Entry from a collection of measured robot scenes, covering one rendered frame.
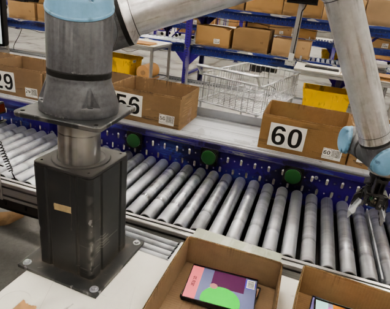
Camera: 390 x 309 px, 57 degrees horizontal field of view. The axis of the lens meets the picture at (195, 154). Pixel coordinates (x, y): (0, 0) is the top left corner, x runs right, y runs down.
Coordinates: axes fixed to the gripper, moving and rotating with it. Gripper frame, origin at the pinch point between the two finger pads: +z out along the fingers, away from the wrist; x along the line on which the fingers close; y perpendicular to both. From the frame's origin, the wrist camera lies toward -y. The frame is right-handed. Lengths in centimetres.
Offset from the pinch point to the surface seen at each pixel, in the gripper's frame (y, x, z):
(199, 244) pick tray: 45, -50, -3
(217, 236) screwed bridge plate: 28, -48, 5
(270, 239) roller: 21.0, -31.1, 5.3
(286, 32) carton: -898, -111, -9
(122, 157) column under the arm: 49, -74, -27
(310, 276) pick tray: 43.6, -18.4, -1.6
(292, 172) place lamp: -21.1, -28.6, -3.0
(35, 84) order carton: -29, -169, -17
